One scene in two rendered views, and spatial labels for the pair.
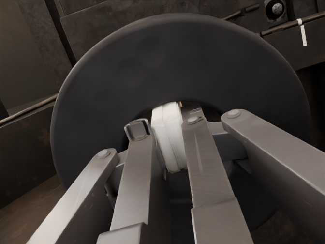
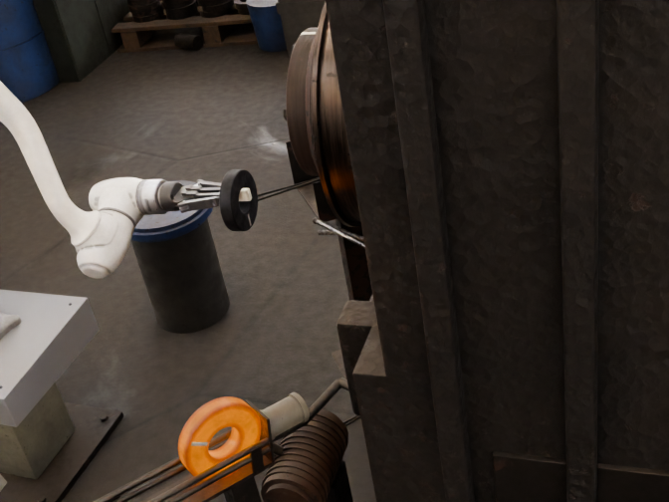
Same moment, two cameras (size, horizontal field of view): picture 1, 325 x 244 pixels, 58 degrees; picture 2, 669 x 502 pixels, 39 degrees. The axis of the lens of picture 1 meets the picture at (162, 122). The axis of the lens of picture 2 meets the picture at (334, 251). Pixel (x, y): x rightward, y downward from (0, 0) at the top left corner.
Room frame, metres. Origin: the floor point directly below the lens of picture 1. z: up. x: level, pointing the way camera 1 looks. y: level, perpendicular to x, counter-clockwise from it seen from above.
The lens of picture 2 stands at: (0.94, -1.91, 1.87)
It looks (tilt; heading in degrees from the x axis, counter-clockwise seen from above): 33 degrees down; 106
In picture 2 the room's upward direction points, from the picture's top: 10 degrees counter-clockwise
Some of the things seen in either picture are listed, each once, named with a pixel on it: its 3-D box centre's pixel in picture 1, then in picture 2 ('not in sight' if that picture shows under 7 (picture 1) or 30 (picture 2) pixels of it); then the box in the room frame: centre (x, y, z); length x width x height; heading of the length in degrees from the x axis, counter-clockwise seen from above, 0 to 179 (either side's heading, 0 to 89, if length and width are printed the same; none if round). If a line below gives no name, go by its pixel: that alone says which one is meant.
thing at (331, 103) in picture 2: not in sight; (370, 102); (0.60, -0.32, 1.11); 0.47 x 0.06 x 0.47; 83
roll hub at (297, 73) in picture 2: not in sight; (322, 103); (0.51, -0.31, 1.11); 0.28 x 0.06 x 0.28; 83
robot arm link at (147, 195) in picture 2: not in sight; (155, 196); (-0.06, 0.02, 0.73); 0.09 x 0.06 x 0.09; 83
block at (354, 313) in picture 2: not in sight; (374, 361); (0.59, -0.56, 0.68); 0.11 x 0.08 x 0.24; 173
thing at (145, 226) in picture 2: not in sight; (178, 259); (-0.28, 0.48, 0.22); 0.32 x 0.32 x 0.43
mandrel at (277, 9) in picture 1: (265, 9); not in sight; (0.77, -0.34, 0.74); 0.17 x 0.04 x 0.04; 173
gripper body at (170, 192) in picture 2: not in sight; (181, 196); (0.01, 0.01, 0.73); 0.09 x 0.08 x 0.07; 173
